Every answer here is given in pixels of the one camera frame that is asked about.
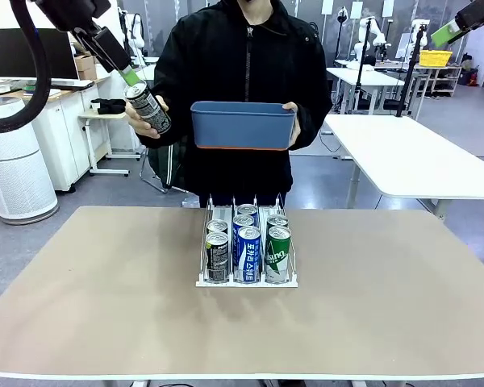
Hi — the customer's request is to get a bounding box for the person in black jacket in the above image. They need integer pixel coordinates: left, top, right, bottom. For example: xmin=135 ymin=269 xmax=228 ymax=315
xmin=136 ymin=0 xmax=334 ymax=209

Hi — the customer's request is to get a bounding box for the dark green striped jacket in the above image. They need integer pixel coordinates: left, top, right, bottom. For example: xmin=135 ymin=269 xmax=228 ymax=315
xmin=147 ymin=139 xmax=194 ymax=194

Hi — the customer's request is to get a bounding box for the wooden low shelf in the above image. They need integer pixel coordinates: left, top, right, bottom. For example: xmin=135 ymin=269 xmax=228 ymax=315
xmin=411 ymin=64 xmax=463 ymax=98

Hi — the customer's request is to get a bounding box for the white desk cabinet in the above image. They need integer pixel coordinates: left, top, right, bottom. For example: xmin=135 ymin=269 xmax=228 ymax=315
xmin=27 ymin=78 xmax=108 ymax=193

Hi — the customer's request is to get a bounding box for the small wooden-top side table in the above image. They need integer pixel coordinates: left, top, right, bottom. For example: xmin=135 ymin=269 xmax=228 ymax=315
xmin=78 ymin=108 xmax=146 ymax=177

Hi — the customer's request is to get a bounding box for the person's right hand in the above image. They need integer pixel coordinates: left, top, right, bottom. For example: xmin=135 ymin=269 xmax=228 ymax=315
xmin=124 ymin=95 xmax=170 ymax=140

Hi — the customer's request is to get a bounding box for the person's right forearm black sleeve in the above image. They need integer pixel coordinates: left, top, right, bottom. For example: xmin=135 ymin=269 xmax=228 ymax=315
xmin=136 ymin=120 xmax=193 ymax=151

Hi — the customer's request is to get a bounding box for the black cloth bundle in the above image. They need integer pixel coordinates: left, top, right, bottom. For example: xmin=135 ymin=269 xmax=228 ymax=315
xmin=90 ymin=98 xmax=127 ymax=116

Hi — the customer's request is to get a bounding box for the dark keyboard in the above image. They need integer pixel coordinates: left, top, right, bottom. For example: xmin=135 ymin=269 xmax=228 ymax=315
xmin=48 ymin=80 xmax=94 ymax=90

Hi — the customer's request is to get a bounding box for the brown cardboard box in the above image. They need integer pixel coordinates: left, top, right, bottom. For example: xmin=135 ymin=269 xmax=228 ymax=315
xmin=73 ymin=52 xmax=100 ymax=81

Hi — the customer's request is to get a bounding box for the person's left forearm black sleeve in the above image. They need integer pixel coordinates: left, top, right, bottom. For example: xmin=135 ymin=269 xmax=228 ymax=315
xmin=290 ymin=102 xmax=334 ymax=151

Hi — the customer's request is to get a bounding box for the black computer monitor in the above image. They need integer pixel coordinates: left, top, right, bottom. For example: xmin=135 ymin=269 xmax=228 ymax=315
xmin=0 ymin=28 xmax=81 ymax=81

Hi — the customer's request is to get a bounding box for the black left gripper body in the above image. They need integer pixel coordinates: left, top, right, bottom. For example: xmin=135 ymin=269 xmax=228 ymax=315
xmin=35 ymin=0 xmax=112 ymax=32

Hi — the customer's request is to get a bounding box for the black left arm cable sleeve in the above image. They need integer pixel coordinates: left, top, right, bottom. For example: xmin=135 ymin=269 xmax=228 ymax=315
xmin=0 ymin=0 xmax=52 ymax=134

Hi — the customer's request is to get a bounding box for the person's left hand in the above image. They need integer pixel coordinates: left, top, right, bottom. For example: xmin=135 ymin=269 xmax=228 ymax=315
xmin=282 ymin=102 xmax=302 ymax=148

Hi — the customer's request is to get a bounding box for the black tripod pole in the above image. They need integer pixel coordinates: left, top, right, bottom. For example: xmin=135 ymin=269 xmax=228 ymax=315
xmin=395 ymin=27 xmax=424 ymax=118

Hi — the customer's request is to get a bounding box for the white cylindrical air purifier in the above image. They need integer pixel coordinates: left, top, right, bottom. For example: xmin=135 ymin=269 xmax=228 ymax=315
xmin=0 ymin=96 xmax=61 ymax=226

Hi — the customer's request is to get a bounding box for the white wire can dispenser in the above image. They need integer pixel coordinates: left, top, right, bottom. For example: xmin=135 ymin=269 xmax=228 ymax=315
xmin=195 ymin=193 xmax=298 ymax=289

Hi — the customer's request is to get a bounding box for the green Chilsung cider can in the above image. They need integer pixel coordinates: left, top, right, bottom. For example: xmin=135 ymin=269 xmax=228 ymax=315
xmin=265 ymin=226 xmax=293 ymax=284
xmin=266 ymin=214 xmax=290 ymax=231

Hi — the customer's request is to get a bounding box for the white rounded table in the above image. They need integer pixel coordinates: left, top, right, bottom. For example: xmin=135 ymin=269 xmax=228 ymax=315
xmin=321 ymin=114 xmax=484 ymax=221

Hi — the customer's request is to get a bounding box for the yellow plastic crate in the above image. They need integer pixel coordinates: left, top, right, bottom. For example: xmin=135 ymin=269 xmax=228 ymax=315
xmin=418 ymin=50 xmax=453 ymax=68

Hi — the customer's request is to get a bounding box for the blue plastic basket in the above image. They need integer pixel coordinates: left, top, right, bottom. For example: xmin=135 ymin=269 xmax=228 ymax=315
xmin=190 ymin=101 xmax=298 ymax=152

